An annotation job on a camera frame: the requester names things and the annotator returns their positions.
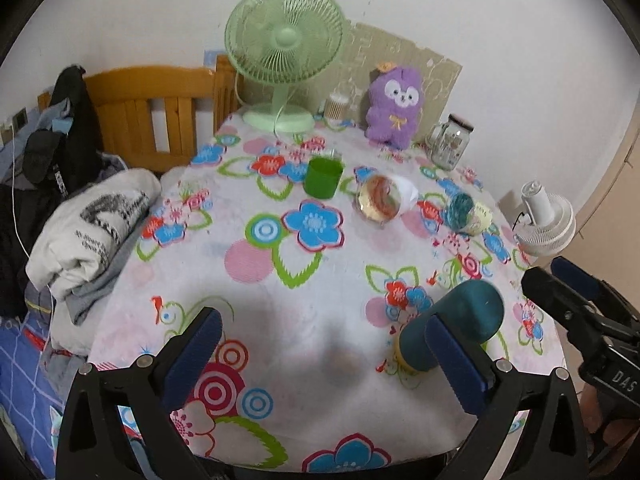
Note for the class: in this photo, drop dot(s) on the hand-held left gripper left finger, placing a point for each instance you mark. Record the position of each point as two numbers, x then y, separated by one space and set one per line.
195 355

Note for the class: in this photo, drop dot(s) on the floral tablecloth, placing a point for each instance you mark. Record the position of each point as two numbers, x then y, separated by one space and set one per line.
300 320

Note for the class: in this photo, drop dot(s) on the purple plush toy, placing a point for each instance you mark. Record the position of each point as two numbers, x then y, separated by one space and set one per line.
395 110

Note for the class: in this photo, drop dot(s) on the green plastic cup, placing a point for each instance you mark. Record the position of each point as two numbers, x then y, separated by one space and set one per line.
322 177

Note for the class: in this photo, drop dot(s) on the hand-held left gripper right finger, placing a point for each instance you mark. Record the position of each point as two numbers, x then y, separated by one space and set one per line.
455 360

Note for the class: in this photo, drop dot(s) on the blue checked bedsheet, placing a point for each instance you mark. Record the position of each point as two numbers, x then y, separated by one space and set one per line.
25 375

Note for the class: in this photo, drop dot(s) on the wall socket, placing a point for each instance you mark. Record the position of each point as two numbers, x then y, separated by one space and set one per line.
20 119

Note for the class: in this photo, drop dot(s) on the pile of clothes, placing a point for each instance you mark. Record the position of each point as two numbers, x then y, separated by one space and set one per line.
75 125

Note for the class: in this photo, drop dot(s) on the person's right hand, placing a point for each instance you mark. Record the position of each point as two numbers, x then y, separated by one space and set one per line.
595 410

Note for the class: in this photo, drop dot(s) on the cardboard sheet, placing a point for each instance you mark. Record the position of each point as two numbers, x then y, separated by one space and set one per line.
432 80

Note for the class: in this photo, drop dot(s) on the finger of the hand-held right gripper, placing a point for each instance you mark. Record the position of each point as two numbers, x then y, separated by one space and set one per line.
555 295
575 274

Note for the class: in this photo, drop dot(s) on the small beige cup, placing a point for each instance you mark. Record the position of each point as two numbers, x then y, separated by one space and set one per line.
336 106

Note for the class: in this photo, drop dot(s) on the glass jar mug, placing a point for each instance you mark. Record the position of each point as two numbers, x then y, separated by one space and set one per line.
449 144

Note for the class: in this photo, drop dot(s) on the white folded garment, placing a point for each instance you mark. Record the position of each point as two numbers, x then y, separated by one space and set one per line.
100 225

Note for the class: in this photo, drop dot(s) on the teal and yellow cup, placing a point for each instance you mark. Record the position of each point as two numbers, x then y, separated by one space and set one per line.
467 212

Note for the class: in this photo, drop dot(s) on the small white fan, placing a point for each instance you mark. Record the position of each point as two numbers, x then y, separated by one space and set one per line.
547 220

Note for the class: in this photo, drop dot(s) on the wooden bed headboard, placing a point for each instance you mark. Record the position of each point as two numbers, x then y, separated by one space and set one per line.
165 90

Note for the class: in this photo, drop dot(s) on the dark teal cup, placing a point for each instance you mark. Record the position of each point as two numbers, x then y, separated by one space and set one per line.
465 305

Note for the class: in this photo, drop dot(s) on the grey folded cloth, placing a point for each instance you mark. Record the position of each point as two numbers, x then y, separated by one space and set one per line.
85 302

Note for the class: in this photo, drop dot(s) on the green desk fan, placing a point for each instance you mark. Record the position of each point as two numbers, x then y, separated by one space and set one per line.
285 37

